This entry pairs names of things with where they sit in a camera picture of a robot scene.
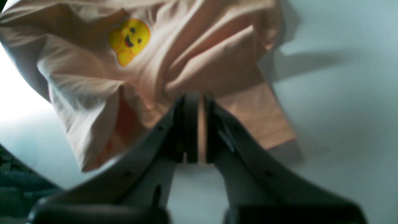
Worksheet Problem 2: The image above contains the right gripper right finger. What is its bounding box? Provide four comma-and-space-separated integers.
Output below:
204, 93, 367, 224

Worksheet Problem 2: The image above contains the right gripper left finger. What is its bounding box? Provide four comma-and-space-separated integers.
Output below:
28, 91, 199, 224

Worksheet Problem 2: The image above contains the peach T-shirt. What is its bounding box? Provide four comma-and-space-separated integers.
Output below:
1, 0, 295, 172

